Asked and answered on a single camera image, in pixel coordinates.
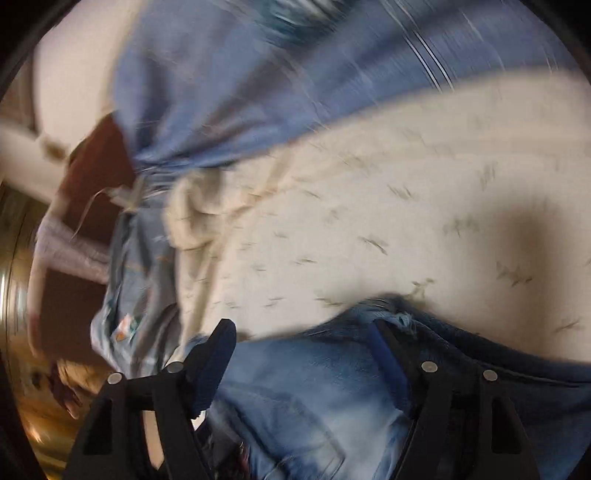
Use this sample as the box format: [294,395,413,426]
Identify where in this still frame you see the light blue denim pants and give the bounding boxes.
[205,296,590,479]

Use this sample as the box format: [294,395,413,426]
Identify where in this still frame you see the grey pillow with logo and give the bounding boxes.
[90,200,181,378]

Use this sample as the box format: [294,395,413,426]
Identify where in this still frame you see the brown wooden headboard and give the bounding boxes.
[27,114,135,367]

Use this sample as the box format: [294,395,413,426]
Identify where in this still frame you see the pink cloth on headboard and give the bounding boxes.
[34,215,110,285]

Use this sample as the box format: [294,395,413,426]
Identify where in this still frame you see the cream floral quilt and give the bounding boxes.
[163,71,590,362]

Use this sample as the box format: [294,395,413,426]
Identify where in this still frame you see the blue plaid blanket with emblem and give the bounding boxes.
[113,1,576,176]

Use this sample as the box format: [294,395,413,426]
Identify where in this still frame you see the white charger with cable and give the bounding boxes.
[72,180,143,237]

